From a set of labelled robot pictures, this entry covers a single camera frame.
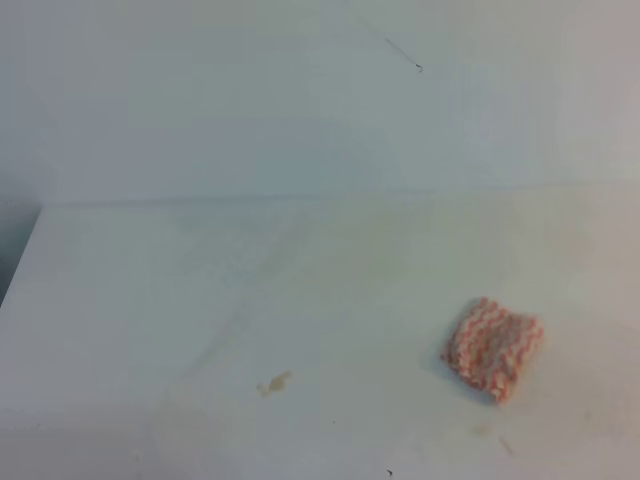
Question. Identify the small coffee stain splatter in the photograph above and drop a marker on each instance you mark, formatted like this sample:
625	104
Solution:
276	384

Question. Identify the pink white striped rag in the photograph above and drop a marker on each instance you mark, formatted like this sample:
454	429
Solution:
491	346

